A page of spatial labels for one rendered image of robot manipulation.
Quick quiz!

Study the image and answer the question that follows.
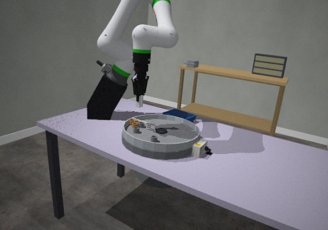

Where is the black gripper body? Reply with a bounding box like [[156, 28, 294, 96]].
[[134, 64, 149, 82]]

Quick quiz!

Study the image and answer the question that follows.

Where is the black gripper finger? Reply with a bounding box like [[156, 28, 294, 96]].
[[131, 75, 143, 108], [140, 75, 149, 107]]

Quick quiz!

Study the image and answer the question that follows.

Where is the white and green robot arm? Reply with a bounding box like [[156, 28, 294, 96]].
[[96, 0, 179, 86]]

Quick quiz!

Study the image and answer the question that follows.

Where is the grey round turning table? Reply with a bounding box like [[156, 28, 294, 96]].
[[122, 114, 213, 160]]

